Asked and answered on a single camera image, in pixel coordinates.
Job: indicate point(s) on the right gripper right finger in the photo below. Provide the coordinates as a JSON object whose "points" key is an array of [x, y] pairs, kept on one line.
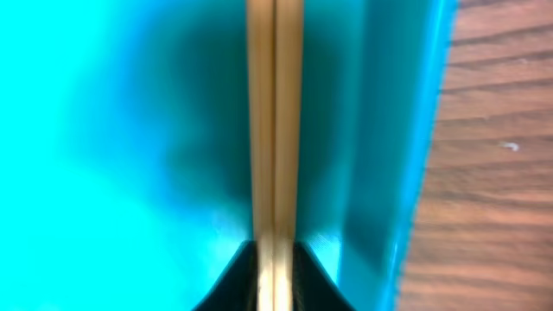
{"points": [[312, 290]]}

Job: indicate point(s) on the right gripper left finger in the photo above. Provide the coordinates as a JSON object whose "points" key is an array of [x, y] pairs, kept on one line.
{"points": [[236, 288]]}

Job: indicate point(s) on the wooden chopstick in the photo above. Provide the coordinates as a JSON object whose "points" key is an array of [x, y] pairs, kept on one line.
{"points": [[289, 42], [261, 78]]}

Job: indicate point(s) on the teal serving tray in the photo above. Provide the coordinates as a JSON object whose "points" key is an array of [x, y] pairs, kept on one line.
{"points": [[125, 147]]}

